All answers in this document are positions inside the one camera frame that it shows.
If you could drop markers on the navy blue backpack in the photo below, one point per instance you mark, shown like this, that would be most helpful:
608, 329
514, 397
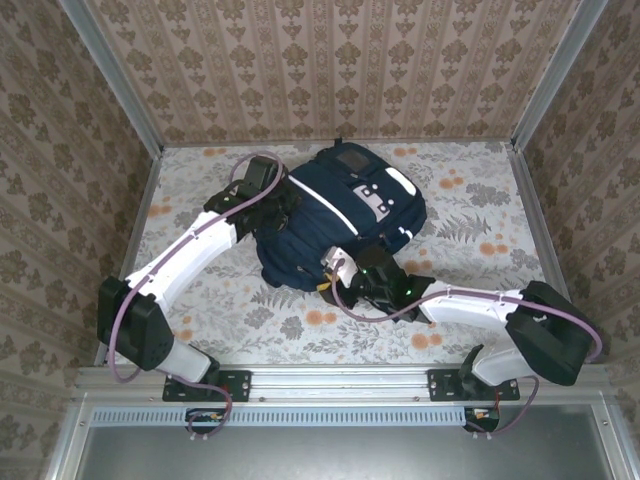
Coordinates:
340, 210

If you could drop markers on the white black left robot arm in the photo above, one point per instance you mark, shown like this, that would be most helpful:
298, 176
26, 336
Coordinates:
145, 330

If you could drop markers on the aluminium corner post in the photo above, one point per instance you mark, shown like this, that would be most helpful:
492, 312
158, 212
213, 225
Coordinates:
115, 75
557, 75

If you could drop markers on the floral tablecloth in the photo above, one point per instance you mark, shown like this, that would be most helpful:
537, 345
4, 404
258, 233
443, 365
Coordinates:
300, 340

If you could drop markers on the aluminium table side rail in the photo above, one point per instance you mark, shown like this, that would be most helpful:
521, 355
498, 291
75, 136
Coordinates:
546, 250
130, 250

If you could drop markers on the aluminium table end rail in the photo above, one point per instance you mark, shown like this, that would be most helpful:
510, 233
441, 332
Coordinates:
225, 144

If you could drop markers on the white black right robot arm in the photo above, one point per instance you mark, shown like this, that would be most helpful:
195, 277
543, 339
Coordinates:
545, 340

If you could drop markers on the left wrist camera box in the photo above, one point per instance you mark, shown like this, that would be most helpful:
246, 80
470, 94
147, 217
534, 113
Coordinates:
260, 172

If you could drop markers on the grey sheet metal panel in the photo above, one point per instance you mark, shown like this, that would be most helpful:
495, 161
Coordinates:
350, 455

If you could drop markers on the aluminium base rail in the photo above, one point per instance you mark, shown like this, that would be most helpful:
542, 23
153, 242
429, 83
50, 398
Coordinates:
340, 382

